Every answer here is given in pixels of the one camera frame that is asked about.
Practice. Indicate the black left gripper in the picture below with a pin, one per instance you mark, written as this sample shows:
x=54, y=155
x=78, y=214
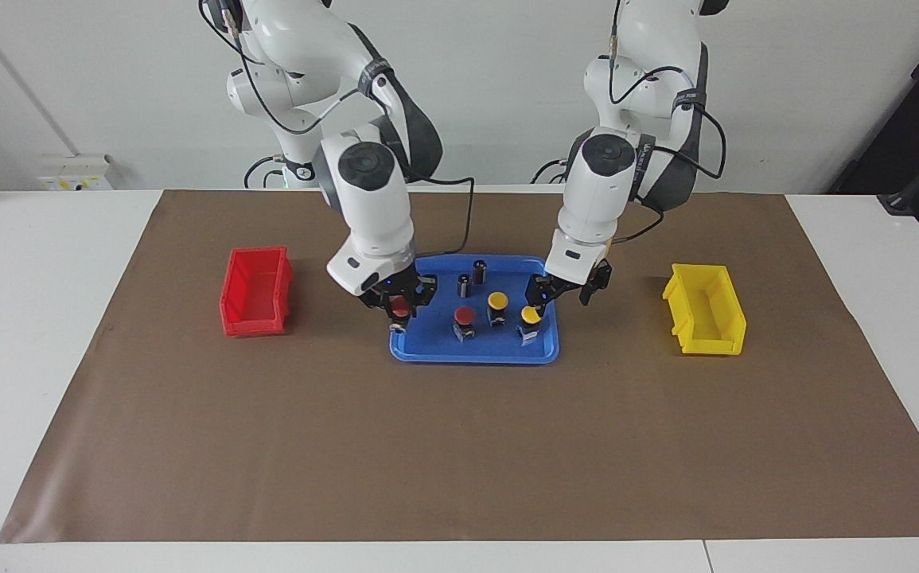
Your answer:
x=570, y=286

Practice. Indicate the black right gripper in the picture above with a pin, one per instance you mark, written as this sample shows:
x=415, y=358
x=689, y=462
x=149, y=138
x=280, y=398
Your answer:
x=391, y=285

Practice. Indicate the red push button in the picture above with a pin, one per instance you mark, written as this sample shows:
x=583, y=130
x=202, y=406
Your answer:
x=464, y=315
x=401, y=305

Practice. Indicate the yellow push button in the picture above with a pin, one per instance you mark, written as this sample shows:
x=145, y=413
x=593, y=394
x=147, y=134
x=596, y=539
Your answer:
x=531, y=317
x=497, y=301

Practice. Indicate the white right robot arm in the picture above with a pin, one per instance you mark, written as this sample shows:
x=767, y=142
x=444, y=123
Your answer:
x=371, y=215

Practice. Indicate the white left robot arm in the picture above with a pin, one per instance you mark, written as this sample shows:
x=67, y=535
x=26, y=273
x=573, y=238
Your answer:
x=598, y=199

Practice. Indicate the black cylindrical capacitor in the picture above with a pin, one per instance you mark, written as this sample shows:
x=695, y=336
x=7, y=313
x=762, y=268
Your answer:
x=480, y=272
x=465, y=286

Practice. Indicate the blue plastic tray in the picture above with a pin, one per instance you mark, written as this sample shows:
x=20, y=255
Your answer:
x=475, y=350

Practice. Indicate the red plastic bin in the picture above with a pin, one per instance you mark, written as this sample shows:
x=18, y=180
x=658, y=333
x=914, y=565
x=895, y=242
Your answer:
x=256, y=314

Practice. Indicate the yellow plastic bin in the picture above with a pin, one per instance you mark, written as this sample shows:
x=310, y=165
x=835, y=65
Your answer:
x=714, y=338

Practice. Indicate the brown paper mat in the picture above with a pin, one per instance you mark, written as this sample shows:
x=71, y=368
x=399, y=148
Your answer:
x=459, y=446

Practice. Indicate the white power outlet box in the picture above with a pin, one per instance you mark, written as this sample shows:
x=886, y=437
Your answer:
x=73, y=175

